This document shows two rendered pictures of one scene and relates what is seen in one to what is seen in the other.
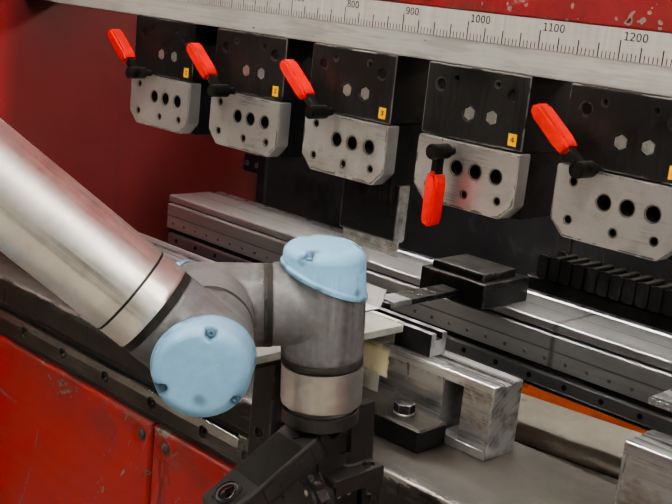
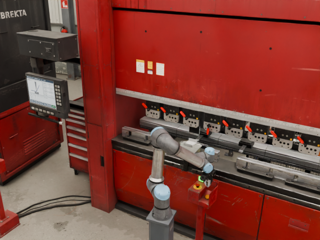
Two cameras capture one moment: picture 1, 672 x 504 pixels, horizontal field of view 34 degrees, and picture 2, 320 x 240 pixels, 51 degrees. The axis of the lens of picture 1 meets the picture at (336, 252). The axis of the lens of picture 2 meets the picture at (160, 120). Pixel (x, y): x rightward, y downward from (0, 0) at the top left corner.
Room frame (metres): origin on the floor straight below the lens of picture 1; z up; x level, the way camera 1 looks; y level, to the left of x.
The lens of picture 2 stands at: (-1.22, 0.99, 2.44)
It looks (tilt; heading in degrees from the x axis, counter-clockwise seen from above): 23 degrees down; 345
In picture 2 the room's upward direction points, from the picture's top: 1 degrees clockwise
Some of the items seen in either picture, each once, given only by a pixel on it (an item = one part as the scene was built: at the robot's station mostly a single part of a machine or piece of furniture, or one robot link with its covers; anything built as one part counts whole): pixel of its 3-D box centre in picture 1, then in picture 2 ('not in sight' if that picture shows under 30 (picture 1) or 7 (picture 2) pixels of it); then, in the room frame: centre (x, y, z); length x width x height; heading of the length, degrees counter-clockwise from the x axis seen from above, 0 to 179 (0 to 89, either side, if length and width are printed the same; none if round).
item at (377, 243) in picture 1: (372, 214); (194, 130); (1.43, -0.04, 1.12); 0.10 x 0.02 x 0.10; 46
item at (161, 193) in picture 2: not in sight; (161, 195); (0.77, 0.44, 0.94); 0.13 x 0.12 x 0.14; 6
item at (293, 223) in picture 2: not in sight; (298, 225); (0.60, -0.67, 0.58); 0.15 x 0.02 x 0.07; 46
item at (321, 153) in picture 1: (368, 113); (192, 116); (1.44, -0.02, 1.25); 0.15 x 0.09 x 0.17; 46
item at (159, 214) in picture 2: not in sight; (161, 208); (0.76, 0.44, 0.82); 0.15 x 0.15 x 0.10
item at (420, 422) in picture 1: (345, 398); not in sight; (1.36, -0.03, 0.89); 0.30 x 0.05 x 0.03; 46
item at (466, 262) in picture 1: (442, 285); (201, 135); (1.53, -0.16, 1.01); 0.26 x 0.12 x 0.05; 136
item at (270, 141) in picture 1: (267, 92); (173, 112); (1.58, 0.12, 1.25); 0.15 x 0.09 x 0.17; 46
